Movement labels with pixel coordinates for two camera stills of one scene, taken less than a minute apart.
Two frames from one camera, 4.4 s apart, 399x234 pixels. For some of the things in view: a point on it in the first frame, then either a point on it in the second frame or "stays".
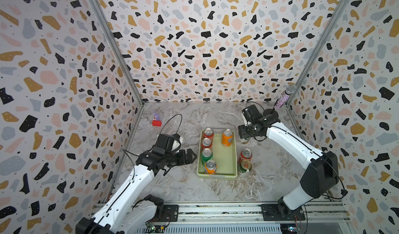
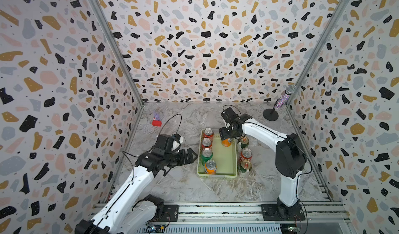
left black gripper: x=183 y=160 stays
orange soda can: x=227 y=136 stays
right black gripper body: x=245 y=131 -> x=226 y=132
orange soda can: x=210 y=167 stays
